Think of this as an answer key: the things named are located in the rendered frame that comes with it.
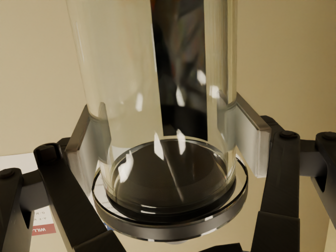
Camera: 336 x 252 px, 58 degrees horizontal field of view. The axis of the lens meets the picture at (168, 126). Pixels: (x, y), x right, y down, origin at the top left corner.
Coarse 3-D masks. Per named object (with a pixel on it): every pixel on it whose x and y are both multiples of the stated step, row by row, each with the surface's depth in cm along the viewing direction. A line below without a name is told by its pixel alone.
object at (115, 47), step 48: (96, 0) 13; (144, 0) 13; (192, 0) 13; (96, 48) 14; (144, 48) 13; (192, 48) 14; (96, 96) 16; (144, 96) 14; (192, 96) 15; (96, 144) 18; (144, 144) 15; (192, 144) 16; (96, 192) 20; (144, 192) 17; (192, 192) 17; (240, 192) 18; (144, 240) 17
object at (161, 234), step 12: (96, 204) 19; (240, 204) 19; (108, 216) 18; (216, 216) 17; (228, 216) 18; (120, 228) 18; (132, 228) 17; (144, 228) 17; (156, 228) 17; (168, 228) 17; (180, 228) 17; (192, 228) 17; (204, 228) 17
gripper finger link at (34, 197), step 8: (64, 144) 17; (24, 176) 14; (32, 176) 14; (24, 184) 14; (32, 184) 14; (40, 184) 14; (24, 192) 14; (32, 192) 14; (40, 192) 14; (24, 200) 14; (32, 200) 14; (40, 200) 14; (48, 200) 14; (24, 208) 14; (32, 208) 14
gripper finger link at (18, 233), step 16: (0, 176) 13; (16, 176) 14; (0, 192) 12; (16, 192) 12; (0, 208) 11; (16, 208) 12; (0, 224) 11; (16, 224) 12; (32, 224) 14; (0, 240) 10; (16, 240) 11
